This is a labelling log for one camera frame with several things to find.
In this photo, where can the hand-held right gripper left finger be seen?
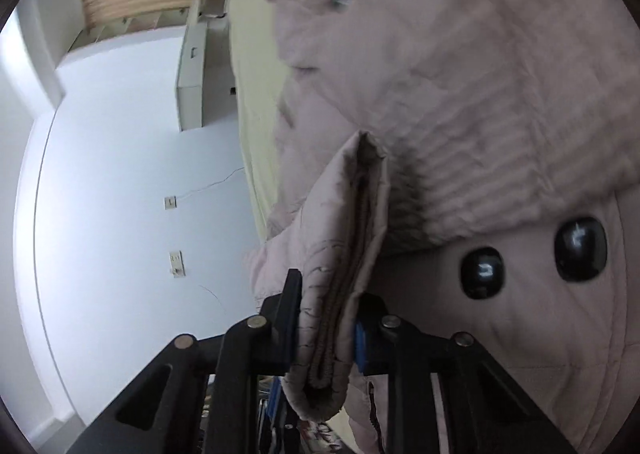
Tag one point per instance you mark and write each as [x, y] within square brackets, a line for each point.
[285, 324]

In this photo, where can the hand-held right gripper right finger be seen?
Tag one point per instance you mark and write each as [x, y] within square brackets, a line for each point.
[360, 349]

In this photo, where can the pink puffer jacket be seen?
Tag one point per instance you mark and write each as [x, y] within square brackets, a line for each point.
[450, 84]

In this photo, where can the bed with olive sheet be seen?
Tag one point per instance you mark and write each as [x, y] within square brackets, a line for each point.
[252, 109]

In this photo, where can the white wall desk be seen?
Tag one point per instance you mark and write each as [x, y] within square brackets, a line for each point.
[192, 84]

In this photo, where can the white wall shelf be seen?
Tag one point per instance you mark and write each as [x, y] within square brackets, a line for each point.
[125, 29]

